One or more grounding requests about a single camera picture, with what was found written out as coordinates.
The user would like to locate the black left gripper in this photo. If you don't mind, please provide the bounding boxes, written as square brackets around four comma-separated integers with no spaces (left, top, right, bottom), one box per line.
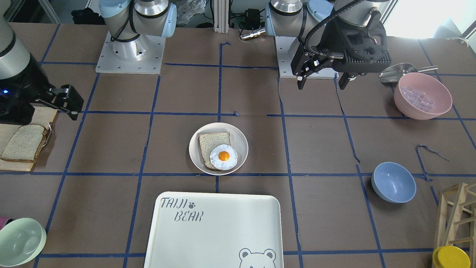
[291,10,392,90]

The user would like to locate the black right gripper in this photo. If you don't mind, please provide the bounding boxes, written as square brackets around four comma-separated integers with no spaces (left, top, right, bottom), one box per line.
[0,56,84,125]

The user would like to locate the bread slice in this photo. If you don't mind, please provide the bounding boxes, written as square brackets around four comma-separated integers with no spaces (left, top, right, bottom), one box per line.
[199,132,231,170]
[1,124,49,163]

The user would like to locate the white round plate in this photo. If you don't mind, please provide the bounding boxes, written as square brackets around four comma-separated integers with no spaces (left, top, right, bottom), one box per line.
[189,122,249,175]

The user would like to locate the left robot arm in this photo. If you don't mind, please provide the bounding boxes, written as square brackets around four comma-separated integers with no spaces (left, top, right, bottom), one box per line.
[265,0,392,90]

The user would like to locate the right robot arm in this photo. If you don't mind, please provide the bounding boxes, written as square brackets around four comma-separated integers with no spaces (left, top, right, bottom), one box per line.
[0,0,177,125]

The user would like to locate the wooden cutting board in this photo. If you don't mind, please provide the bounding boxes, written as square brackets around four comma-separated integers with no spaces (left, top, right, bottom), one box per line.
[0,106,57,172]

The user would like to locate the metal scoop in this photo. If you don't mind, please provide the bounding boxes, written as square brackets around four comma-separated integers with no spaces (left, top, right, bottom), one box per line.
[379,63,438,83]

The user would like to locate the pink bowl with ice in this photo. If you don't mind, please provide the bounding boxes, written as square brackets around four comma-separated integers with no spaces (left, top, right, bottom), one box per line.
[394,73,453,120]

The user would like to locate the blue bowl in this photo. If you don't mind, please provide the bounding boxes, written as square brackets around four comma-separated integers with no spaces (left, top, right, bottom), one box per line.
[371,162,417,204]

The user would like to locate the fried egg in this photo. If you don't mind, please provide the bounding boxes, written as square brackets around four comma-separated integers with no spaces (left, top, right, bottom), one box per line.
[209,144,238,170]

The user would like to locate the green bowl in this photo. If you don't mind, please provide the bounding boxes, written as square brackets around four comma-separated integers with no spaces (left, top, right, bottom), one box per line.
[0,218,46,267]

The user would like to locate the white bear tray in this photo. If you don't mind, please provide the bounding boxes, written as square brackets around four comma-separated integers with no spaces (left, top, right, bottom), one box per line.
[144,191,284,268]

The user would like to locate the wooden cup rack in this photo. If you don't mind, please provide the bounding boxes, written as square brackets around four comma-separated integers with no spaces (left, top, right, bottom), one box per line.
[434,183,475,268]

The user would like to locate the yellow cup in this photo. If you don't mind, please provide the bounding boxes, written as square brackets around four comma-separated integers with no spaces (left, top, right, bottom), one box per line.
[432,245,471,268]

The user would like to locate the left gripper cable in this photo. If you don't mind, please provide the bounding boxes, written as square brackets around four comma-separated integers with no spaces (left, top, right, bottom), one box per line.
[305,0,357,56]

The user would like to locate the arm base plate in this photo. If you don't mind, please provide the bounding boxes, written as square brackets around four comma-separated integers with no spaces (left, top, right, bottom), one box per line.
[275,36,340,80]
[95,33,166,75]

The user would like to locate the aluminium frame post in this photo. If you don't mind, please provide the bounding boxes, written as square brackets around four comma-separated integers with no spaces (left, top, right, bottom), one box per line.
[210,0,230,34]

